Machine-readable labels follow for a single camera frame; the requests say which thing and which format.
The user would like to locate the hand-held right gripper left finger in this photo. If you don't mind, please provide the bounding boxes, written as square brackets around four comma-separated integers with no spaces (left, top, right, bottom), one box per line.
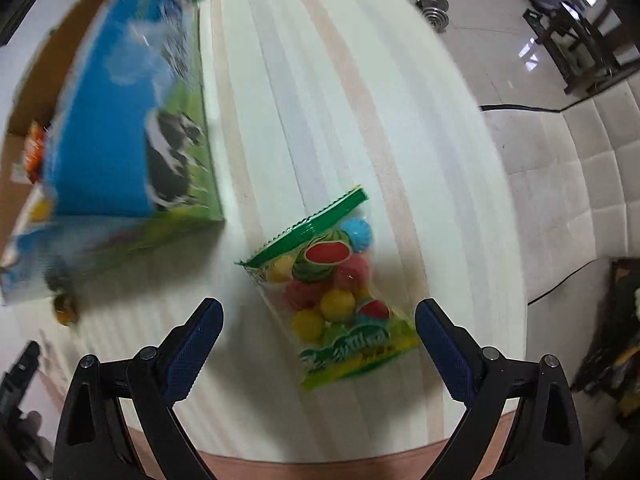
[52,297,224,480]

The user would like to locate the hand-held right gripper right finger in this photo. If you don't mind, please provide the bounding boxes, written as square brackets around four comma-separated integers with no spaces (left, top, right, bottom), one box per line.
[414,297,586,480]

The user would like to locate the fruit gummy candy packet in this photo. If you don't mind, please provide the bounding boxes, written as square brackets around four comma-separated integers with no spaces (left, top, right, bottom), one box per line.
[234,185,421,392]

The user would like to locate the blue green milk carton box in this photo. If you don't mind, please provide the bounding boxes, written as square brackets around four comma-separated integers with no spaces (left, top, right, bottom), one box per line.
[0,0,226,306]

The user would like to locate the orange panda snack packet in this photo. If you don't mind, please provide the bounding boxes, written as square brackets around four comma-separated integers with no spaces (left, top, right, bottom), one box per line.
[22,120,49,184]

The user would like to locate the clear braised egg packet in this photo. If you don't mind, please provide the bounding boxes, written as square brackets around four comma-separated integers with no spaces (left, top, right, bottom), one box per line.
[50,291,82,330]

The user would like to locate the dark wooden furniture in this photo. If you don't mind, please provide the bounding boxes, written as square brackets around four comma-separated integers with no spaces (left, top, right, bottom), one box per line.
[570,256,640,428]

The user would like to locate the white padded mat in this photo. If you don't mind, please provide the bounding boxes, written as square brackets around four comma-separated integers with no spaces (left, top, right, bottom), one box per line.
[479,77,640,308]

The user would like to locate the striped cat print tablecloth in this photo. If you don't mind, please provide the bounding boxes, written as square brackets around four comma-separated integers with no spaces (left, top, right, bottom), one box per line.
[10,0,532,480]

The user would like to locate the metal dumbbell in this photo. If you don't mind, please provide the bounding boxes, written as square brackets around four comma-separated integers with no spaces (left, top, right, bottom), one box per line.
[416,0,452,34]

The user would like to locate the dark wooden chair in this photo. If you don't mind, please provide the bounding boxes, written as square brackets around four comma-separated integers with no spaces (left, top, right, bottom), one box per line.
[521,0,640,97]

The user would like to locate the black floor cable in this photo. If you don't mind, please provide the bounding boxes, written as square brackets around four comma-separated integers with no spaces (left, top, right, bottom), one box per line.
[478,103,568,114]

